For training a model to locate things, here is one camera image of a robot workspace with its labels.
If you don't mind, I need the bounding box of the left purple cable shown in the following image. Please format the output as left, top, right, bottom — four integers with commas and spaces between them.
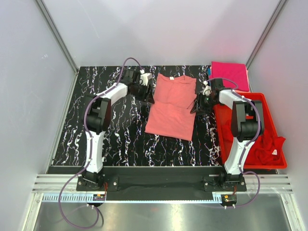
59, 57, 142, 228

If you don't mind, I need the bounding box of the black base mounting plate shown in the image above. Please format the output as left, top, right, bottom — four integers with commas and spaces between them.
77, 167, 247, 202

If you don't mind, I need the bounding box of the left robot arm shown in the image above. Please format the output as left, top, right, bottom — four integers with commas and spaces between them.
78, 69, 154, 191

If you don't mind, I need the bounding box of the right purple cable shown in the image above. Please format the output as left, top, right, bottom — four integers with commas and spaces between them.
204, 77, 262, 208

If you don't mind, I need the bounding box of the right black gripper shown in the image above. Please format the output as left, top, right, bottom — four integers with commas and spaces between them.
190, 92, 218, 116

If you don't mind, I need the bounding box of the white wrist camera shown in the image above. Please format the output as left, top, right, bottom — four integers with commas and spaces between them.
202, 81, 212, 96
139, 69, 153, 86

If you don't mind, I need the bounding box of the red t shirt in bin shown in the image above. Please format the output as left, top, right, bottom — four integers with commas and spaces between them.
221, 120, 287, 169

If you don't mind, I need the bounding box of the aluminium corner post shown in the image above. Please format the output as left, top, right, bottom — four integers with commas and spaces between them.
245, 0, 289, 69
33, 0, 79, 75

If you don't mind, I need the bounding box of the salmon pink t shirt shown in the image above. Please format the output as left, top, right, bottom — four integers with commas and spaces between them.
145, 74, 196, 141

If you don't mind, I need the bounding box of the right aluminium corner post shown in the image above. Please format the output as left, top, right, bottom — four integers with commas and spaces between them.
245, 0, 289, 69

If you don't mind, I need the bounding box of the magenta folded t shirt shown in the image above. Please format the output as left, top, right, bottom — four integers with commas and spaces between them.
209, 61, 248, 90

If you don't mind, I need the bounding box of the left aluminium corner post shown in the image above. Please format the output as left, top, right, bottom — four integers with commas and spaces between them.
33, 0, 79, 75

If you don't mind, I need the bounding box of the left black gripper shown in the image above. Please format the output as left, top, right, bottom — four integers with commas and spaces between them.
131, 83, 154, 104

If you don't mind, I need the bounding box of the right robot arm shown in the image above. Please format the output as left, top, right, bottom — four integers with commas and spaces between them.
190, 78, 264, 191

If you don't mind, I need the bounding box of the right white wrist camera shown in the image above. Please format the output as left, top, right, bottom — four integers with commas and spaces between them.
202, 81, 212, 96

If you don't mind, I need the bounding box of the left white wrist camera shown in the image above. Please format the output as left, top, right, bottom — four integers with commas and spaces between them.
139, 69, 153, 86

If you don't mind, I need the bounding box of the white cable duct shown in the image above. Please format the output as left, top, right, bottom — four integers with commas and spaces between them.
42, 193, 222, 204

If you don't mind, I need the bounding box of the purple cable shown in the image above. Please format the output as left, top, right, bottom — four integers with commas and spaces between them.
204, 77, 262, 208
59, 57, 142, 228

